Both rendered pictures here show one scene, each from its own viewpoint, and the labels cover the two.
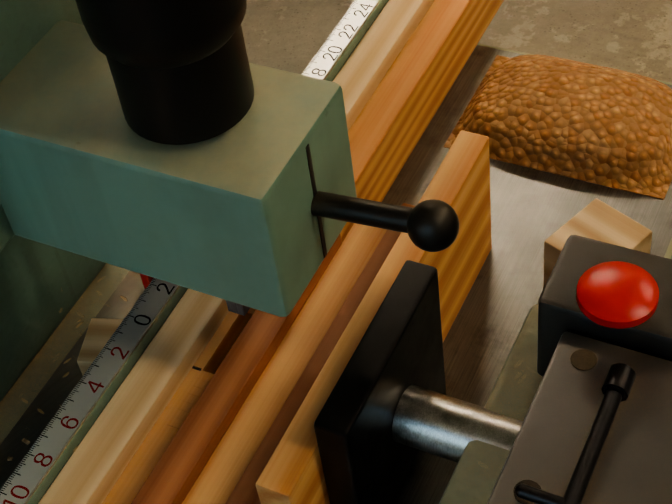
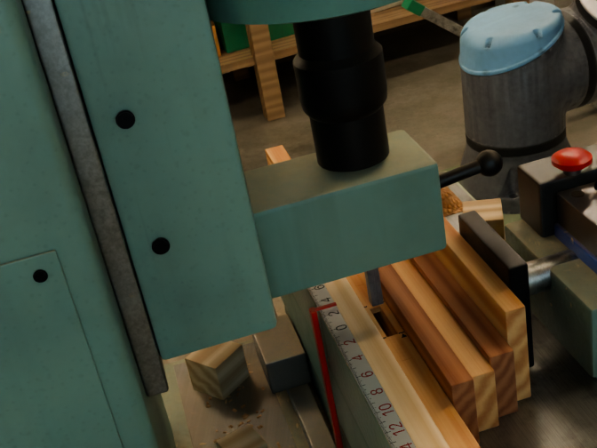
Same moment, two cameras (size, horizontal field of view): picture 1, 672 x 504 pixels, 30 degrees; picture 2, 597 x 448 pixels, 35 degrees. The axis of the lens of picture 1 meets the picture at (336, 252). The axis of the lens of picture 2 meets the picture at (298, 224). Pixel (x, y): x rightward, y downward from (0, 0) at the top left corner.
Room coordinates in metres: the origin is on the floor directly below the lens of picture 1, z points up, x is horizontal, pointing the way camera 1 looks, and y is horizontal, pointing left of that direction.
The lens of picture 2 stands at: (-0.04, 0.48, 1.35)
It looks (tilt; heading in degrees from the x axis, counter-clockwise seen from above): 28 degrees down; 319
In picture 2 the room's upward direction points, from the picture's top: 11 degrees counter-clockwise
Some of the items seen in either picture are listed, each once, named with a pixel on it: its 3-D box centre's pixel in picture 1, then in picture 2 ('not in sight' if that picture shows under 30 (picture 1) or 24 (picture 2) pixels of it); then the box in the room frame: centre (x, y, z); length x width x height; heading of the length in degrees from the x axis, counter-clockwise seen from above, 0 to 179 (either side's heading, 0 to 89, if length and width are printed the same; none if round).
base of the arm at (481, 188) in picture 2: not in sight; (516, 156); (0.71, -0.65, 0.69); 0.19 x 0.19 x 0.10
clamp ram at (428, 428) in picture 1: (452, 428); (531, 277); (0.29, -0.04, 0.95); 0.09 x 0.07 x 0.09; 148
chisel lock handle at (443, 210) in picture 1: (378, 211); (460, 171); (0.34, -0.02, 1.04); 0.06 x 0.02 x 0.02; 58
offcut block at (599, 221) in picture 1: (596, 262); (483, 228); (0.40, -0.12, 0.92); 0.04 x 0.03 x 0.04; 126
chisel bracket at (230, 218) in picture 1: (172, 172); (335, 220); (0.39, 0.06, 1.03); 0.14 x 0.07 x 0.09; 58
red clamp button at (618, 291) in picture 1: (617, 294); (571, 159); (0.29, -0.10, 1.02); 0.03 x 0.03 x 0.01
